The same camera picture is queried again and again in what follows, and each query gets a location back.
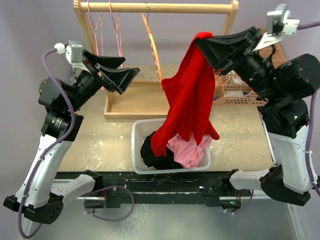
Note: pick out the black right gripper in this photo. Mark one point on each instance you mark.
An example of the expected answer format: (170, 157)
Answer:
(224, 52)

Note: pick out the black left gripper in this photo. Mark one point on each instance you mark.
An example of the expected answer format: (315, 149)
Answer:
(112, 78)

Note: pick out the pink wire hanger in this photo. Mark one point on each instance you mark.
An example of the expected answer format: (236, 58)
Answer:
(95, 27)
(117, 27)

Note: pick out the red t shirt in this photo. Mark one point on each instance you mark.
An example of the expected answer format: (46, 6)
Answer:
(190, 95)

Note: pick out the wooden hanger with metal hook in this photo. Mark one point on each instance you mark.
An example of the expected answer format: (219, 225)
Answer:
(152, 45)

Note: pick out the pink t shirt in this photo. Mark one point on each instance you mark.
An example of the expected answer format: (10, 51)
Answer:
(188, 153)

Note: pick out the black t shirt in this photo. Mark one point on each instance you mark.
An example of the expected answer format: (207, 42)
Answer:
(160, 163)

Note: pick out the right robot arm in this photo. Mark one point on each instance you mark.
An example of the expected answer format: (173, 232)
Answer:
(288, 119)

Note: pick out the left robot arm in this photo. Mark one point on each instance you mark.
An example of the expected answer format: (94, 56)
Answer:
(37, 200)

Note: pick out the peach plastic file organizer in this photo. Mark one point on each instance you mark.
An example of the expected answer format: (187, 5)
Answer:
(230, 90)

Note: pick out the white box with red logo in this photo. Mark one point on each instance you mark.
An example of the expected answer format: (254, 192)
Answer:
(234, 93)

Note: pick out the wooden clothes rack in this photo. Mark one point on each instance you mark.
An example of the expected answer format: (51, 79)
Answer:
(145, 99)

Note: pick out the white plastic basket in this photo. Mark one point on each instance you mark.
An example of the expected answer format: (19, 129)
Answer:
(143, 128)

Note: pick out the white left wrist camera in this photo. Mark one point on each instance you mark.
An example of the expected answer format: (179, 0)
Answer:
(73, 51)

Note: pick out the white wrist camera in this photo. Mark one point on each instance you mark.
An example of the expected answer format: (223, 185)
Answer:
(73, 51)
(279, 23)

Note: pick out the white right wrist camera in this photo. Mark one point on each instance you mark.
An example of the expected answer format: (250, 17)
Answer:
(279, 23)

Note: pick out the aluminium rail frame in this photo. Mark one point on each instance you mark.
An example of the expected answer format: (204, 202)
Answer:
(103, 146)

